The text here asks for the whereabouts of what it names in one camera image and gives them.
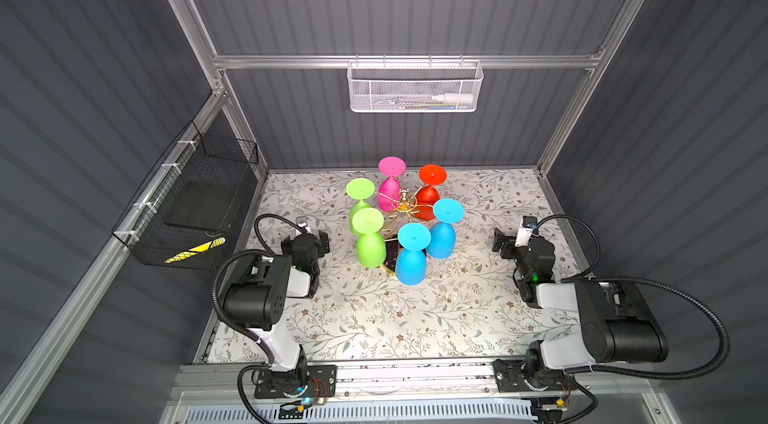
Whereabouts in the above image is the blue wine glass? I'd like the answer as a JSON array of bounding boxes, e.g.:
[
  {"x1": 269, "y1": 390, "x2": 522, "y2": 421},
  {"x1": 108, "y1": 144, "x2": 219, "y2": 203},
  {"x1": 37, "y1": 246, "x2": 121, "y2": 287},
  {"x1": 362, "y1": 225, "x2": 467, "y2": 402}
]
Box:
[
  {"x1": 395, "y1": 223, "x2": 431, "y2": 286},
  {"x1": 426, "y1": 198, "x2": 465, "y2": 259}
]

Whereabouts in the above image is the blue wine glass front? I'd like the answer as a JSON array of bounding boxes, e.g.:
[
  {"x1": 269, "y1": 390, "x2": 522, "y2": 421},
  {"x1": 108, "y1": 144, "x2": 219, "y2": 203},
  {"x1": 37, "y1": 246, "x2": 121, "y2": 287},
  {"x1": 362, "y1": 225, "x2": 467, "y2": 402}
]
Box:
[{"x1": 395, "y1": 223, "x2": 431, "y2": 286}]

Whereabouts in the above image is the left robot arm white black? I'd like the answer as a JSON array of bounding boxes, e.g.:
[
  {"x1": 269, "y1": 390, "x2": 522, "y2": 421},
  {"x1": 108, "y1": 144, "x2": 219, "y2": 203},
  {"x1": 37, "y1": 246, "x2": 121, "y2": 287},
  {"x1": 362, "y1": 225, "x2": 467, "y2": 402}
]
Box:
[{"x1": 212, "y1": 231, "x2": 330, "y2": 378}]

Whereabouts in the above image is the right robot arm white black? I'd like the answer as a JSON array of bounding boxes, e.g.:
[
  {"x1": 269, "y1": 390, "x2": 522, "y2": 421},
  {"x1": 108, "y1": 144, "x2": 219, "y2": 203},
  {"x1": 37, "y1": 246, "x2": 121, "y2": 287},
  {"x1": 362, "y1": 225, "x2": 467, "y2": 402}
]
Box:
[{"x1": 492, "y1": 228, "x2": 669, "y2": 379}]

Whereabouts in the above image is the green wine glass front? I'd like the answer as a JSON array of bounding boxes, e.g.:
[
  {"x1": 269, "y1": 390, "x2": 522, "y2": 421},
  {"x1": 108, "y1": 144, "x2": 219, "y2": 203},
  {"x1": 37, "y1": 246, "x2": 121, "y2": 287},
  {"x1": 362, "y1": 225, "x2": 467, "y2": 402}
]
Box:
[{"x1": 351, "y1": 207, "x2": 387, "y2": 268}]

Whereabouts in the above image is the green wine glass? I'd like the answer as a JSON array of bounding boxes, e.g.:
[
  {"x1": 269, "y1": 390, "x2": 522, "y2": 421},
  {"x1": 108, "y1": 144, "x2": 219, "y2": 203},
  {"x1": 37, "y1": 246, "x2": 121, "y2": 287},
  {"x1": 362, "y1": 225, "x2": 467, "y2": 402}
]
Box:
[
  {"x1": 346, "y1": 177, "x2": 376, "y2": 236},
  {"x1": 351, "y1": 207, "x2": 387, "y2": 268}
]

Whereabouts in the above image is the green wine glass rear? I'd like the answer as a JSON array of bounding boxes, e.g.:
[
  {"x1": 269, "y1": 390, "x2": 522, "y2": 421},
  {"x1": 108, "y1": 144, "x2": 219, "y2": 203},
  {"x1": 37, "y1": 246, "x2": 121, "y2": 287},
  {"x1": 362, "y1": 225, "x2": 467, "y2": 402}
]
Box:
[{"x1": 346, "y1": 177, "x2": 376, "y2": 236}]

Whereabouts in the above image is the pink wine glass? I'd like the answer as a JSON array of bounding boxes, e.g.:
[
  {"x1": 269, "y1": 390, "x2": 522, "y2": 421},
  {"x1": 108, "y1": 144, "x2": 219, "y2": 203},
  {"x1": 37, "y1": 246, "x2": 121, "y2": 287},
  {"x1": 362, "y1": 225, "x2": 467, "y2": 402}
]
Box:
[{"x1": 378, "y1": 156, "x2": 406, "y2": 212}]

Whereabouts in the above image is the red wine glass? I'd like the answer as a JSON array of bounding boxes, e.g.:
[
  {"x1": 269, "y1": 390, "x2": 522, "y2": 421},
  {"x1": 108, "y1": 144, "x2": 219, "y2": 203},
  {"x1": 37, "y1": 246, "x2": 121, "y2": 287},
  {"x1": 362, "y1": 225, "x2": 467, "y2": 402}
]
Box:
[{"x1": 414, "y1": 164, "x2": 447, "y2": 221}]

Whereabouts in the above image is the white marker in basket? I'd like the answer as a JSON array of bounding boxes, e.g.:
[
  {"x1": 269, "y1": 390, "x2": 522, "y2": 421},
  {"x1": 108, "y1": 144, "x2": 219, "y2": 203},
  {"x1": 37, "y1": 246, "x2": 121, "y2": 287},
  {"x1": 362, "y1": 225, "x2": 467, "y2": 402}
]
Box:
[{"x1": 423, "y1": 94, "x2": 475, "y2": 106}]

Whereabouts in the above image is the gold wire glass rack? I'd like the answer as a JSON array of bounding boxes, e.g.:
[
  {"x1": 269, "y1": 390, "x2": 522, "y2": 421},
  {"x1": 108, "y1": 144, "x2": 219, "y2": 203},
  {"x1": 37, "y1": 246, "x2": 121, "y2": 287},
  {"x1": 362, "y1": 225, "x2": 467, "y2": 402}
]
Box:
[{"x1": 379, "y1": 185, "x2": 424, "y2": 276}]

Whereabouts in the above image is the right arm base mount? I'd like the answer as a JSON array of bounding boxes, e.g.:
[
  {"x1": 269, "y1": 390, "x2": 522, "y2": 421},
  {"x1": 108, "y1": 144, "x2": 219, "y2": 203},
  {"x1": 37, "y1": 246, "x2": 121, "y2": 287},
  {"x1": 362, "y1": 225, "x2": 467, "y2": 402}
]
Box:
[{"x1": 492, "y1": 357, "x2": 570, "y2": 409}]

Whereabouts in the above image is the black wire wall basket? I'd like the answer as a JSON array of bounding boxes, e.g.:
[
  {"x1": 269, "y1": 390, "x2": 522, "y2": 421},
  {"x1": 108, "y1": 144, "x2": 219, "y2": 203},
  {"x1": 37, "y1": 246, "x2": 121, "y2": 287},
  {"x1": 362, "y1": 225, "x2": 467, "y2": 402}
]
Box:
[{"x1": 112, "y1": 122, "x2": 260, "y2": 271}]

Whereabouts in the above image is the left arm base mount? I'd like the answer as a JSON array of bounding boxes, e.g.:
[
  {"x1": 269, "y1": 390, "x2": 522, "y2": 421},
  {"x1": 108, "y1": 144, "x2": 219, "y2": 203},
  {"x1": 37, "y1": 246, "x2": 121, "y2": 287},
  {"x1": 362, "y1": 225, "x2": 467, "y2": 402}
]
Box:
[{"x1": 254, "y1": 365, "x2": 338, "y2": 399}]

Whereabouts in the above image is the aluminium front rail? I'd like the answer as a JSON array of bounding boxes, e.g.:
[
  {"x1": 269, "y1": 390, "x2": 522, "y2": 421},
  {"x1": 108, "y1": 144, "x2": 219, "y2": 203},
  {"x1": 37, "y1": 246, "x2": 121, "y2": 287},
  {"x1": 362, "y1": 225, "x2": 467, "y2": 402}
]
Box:
[{"x1": 158, "y1": 355, "x2": 682, "y2": 424}]

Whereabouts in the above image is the white mesh wall basket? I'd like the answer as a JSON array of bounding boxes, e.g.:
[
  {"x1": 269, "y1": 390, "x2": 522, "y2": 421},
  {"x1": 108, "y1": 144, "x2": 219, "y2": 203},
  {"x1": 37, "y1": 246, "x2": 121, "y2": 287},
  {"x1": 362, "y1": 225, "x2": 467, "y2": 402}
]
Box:
[{"x1": 346, "y1": 58, "x2": 484, "y2": 113}]

